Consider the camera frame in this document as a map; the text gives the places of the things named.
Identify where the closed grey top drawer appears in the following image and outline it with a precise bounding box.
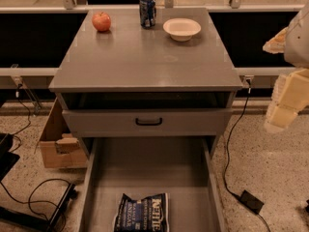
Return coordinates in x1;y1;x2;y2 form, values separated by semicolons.
63;108;232;137

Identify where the black drawer handle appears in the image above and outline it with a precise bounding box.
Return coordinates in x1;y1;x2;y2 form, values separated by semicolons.
135;118;163;127

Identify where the black power cable right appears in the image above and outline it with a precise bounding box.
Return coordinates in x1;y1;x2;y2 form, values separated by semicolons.
223;80;272;232

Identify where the open grey middle drawer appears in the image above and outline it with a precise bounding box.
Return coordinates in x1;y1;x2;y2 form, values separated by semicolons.
77;137;227;232

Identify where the red apple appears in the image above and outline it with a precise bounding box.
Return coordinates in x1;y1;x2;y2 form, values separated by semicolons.
92;12;111;32

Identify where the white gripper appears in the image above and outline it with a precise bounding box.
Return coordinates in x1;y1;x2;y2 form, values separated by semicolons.
264;69;309;133

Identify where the grey drawer cabinet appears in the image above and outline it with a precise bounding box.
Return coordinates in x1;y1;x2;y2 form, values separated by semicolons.
50;8;241;152

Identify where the blue soda can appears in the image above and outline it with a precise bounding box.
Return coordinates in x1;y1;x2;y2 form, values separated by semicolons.
139;0;156;29

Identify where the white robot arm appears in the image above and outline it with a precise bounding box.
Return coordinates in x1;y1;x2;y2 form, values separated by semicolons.
263;4;309;133

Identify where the blue Kettle chip bag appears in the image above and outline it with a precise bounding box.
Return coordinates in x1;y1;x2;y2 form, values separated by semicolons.
113;193;170;232

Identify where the black stand base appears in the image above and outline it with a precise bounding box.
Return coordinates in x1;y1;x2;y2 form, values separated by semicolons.
0;183;77;232

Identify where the black power adapter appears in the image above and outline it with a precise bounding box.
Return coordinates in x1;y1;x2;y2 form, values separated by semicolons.
239;190;264;215

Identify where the cardboard box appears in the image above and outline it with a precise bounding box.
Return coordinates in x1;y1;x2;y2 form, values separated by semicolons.
39;100;87;168

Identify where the white paper bowl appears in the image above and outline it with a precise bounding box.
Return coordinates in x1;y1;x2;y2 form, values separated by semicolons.
163;18;201;42

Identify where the black cable left floor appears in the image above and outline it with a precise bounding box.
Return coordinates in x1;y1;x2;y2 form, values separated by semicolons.
0;177;72;232

